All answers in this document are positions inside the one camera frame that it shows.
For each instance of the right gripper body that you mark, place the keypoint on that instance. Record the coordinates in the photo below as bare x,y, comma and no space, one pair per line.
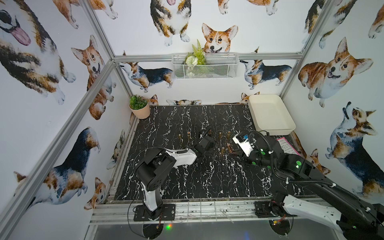
254,158

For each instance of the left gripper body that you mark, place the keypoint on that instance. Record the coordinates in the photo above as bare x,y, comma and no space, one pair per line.
206,142

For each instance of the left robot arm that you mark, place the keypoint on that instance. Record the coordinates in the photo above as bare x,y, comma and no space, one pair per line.
153,170

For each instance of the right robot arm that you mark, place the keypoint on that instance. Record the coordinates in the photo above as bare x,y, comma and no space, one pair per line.
347,214

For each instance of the pink paper card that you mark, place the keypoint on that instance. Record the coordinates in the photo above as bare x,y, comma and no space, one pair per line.
287,147

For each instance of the cream plastic tray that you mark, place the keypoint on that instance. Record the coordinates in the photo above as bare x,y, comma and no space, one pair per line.
270,114

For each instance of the small potted green plant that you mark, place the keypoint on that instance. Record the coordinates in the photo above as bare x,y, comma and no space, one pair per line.
140,107

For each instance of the artificial fern with white flower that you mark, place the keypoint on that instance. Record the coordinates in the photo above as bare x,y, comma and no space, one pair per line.
195,62

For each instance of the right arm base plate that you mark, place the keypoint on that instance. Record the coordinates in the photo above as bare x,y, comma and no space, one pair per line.
270,209

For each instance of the aluminium front rail frame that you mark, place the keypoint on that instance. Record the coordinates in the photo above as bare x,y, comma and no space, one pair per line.
185,212

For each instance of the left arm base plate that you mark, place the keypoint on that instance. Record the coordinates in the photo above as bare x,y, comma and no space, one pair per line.
166,212

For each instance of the white wire wall basket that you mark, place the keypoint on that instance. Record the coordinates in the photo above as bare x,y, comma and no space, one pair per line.
214,66

